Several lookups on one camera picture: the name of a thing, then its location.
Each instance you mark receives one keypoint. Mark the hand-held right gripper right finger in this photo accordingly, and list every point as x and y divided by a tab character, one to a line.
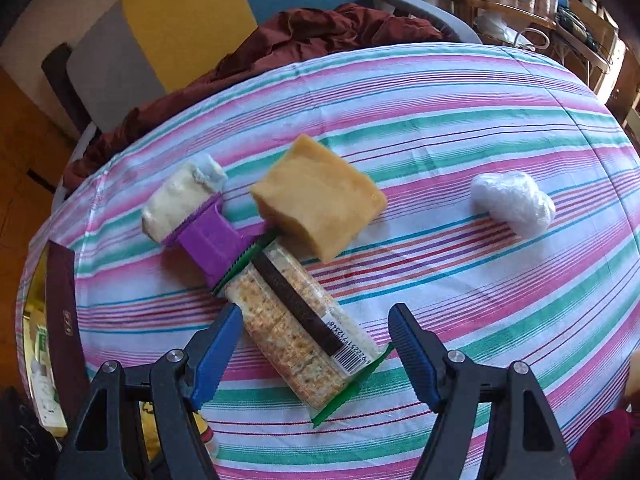
415	355

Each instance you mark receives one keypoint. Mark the white plastic bag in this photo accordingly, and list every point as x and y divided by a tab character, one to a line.
500	30

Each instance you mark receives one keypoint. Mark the dark red cloth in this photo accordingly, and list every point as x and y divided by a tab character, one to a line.
310	30

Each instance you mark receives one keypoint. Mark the striped tablecloth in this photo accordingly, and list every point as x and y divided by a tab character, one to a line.
450	125

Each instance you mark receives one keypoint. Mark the yellow sponge block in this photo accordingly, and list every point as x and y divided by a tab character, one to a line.
315	195

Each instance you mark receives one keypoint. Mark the white green packet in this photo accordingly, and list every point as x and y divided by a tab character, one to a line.
47	380

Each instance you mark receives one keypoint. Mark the grey yellow blue chair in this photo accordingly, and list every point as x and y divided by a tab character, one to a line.
185	25

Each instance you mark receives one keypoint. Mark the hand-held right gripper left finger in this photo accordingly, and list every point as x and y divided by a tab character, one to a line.
215	355

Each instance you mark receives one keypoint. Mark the cracker packet with green ends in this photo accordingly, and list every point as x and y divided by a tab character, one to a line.
290	340

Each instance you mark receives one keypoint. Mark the person's red clothing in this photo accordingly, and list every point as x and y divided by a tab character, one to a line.
610	445

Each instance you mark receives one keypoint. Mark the dark brown box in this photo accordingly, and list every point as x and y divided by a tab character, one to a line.
62	300

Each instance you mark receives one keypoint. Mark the wooden wardrobe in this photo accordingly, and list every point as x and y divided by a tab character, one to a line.
20	170

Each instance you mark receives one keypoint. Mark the white plastic ball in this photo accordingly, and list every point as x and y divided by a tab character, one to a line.
515	205

